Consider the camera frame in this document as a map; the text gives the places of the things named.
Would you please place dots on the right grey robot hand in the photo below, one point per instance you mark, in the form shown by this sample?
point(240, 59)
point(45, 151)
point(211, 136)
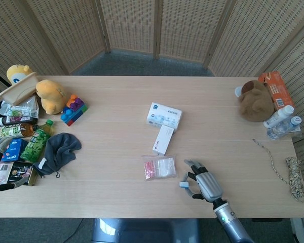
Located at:
point(209, 184)

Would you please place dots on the small blue cube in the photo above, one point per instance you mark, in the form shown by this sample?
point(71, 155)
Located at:
point(184, 185)

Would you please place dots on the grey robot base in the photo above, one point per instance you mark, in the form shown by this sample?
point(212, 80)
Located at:
point(144, 231)

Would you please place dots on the pink white package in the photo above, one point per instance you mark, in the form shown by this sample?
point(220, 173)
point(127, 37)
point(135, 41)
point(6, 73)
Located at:
point(2, 173)

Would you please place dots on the black snack package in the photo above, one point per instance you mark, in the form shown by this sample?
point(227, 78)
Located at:
point(20, 173)

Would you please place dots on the blue cookie box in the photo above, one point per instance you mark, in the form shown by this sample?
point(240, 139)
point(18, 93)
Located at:
point(15, 149)

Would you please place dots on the brown tea bottle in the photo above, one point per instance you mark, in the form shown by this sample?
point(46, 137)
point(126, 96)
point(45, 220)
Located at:
point(12, 131)

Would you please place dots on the clear zip bag pack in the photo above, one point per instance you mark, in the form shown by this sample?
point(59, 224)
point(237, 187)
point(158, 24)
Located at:
point(159, 167)

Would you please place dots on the green tea bottle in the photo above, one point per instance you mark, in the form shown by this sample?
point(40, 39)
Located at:
point(36, 144)

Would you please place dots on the dark bottle purple label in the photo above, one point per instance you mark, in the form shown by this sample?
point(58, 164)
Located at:
point(17, 120)

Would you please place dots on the white carton red logo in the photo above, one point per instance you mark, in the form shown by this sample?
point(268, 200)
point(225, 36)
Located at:
point(163, 140)

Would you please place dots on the white green snack packets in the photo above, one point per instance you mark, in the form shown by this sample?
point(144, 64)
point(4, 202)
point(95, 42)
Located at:
point(22, 108)

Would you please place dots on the grey cloth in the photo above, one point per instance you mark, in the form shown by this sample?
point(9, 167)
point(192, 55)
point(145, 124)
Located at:
point(60, 149)

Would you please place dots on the white tissue pack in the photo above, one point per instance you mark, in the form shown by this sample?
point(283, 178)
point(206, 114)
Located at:
point(163, 116)

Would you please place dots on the beige plastic basket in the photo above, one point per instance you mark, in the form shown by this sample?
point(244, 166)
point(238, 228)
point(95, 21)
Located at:
point(17, 92)

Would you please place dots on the clear water bottle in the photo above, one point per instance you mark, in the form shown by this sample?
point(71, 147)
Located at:
point(283, 129)

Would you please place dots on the brown plush bear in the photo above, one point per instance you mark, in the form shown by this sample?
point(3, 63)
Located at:
point(256, 103)

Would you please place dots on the orange-yellow plush toy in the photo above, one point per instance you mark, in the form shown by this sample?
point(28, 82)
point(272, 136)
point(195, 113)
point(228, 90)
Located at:
point(50, 97)

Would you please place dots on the white plastic bottle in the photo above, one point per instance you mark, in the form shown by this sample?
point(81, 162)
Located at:
point(278, 116)

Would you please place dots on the white round disc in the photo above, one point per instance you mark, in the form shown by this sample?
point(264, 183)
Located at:
point(238, 91)

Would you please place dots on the colourful toy building blocks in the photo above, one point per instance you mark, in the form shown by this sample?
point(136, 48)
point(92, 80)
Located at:
point(74, 112)

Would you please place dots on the yellow plush with blue eye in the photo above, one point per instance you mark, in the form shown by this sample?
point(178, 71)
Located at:
point(17, 73)

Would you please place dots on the orange cardboard box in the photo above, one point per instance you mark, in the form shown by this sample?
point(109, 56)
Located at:
point(278, 87)

